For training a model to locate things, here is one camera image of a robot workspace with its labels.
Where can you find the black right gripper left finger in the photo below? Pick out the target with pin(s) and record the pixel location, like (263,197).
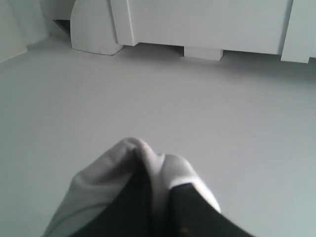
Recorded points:
(120,195)

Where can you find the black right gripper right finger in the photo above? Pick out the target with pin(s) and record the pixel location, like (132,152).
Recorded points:
(190,215)

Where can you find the white t-shirt red patch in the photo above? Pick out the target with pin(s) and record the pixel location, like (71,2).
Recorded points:
(173,171)

